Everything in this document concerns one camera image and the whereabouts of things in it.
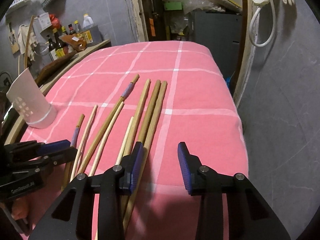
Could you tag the dark grey cabinet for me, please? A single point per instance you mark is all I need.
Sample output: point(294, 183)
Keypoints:
point(220, 33)

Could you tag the white perforated utensil holder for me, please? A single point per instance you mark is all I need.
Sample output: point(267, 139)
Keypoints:
point(29, 102)

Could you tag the hanging beige cloth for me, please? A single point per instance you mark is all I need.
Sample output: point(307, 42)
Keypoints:
point(22, 41)

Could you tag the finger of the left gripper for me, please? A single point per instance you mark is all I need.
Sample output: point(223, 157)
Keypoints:
point(60, 152)

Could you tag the green box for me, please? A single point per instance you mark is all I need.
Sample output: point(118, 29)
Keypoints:
point(171, 6)

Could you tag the pink checked tablecloth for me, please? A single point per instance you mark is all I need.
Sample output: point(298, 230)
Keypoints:
point(179, 95)

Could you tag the red plastic bag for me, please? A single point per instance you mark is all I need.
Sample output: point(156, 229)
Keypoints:
point(55, 22)

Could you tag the thin pale bamboo chopstick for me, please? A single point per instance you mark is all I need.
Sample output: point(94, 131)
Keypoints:
point(83, 141)

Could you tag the blue plastic bag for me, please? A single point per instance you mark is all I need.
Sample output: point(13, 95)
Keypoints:
point(228, 81)

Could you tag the thick brown wooden chopstick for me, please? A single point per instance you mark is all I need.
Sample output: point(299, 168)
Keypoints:
point(136, 119)

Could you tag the dark soy sauce bottle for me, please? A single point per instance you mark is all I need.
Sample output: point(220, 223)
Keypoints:
point(60, 46)

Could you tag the wooden cutting board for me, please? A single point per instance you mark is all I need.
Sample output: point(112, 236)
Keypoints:
point(51, 68)

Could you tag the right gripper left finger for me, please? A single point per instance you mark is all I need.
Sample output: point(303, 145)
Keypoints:
point(131, 165)

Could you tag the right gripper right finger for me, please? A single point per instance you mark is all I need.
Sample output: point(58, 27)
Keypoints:
point(189, 165)

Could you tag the clear plastic oil jug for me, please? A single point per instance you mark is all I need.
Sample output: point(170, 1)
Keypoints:
point(87, 22)

